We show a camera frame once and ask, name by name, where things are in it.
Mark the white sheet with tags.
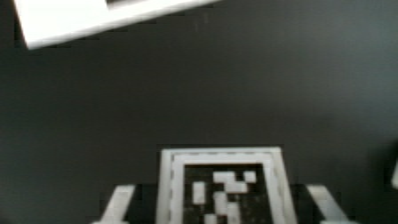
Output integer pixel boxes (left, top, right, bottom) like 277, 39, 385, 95
12, 0, 218, 49

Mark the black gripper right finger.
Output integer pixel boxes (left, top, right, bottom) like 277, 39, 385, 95
291, 184, 359, 224

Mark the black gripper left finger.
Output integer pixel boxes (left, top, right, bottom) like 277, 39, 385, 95
90, 184, 156, 224

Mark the white tagged cube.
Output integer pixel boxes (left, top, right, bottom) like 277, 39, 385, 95
156, 147, 298, 224

